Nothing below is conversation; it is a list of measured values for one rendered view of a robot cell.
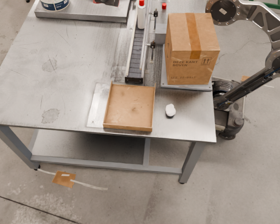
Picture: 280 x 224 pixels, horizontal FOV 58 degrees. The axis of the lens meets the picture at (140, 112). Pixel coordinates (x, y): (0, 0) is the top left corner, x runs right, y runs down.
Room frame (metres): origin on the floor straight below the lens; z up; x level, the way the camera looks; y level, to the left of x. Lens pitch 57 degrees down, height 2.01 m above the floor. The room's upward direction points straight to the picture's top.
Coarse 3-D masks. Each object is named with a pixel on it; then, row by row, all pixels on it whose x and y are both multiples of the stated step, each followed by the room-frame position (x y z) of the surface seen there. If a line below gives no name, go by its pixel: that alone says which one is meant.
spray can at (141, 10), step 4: (140, 0) 1.41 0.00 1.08; (140, 4) 1.41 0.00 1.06; (144, 4) 1.43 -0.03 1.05; (140, 8) 1.40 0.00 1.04; (144, 8) 1.40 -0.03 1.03; (140, 12) 1.40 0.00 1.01; (144, 12) 1.40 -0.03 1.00; (140, 16) 1.40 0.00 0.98; (144, 16) 1.41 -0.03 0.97; (140, 20) 1.40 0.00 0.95; (144, 20) 1.41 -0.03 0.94; (140, 24) 1.40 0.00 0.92; (144, 24) 1.41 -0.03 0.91; (140, 28) 1.40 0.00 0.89
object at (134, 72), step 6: (138, 30) 1.39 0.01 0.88; (138, 36) 1.33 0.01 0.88; (138, 42) 1.27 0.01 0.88; (132, 48) 1.21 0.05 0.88; (138, 48) 1.21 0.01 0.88; (132, 54) 1.16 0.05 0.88; (138, 54) 1.16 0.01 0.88; (132, 60) 1.11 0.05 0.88; (138, 60) 1.11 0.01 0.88; (132, 66) 1.06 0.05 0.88; (138, 66) 1.06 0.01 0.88; (132, 72) 1.01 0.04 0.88; (138, 72) 1.01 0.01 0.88
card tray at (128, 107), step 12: (120, 84) 0.96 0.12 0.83; (108, 96) 0.84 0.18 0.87; (120, 96) 0.87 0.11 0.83; (132, 96) 0.87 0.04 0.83; (144, 96) 0.87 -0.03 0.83; (108, 108) 0.78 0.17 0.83; (120, 108) 0.78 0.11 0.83; (132, 108) 0.79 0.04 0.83; (144, 108) 0.79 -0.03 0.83; (108, 120) 0.71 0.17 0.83; (120, 120) 0.71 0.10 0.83; (132, 120) 0.71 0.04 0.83; (144, 120) 0.71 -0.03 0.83
